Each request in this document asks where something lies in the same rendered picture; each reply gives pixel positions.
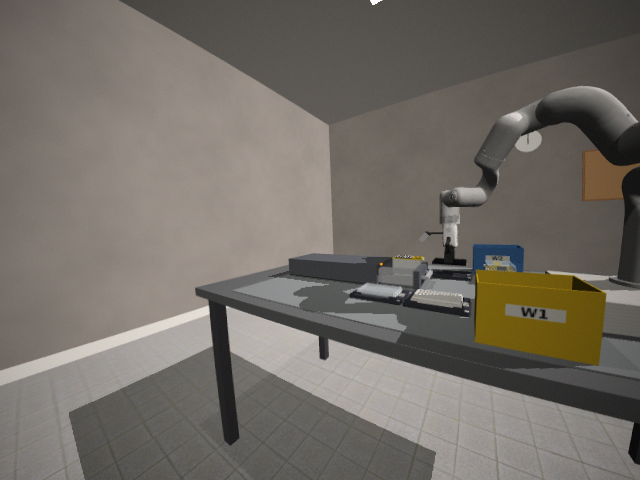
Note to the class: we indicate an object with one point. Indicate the yellow open-top bin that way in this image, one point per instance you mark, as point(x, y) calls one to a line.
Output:
point(559, 323)

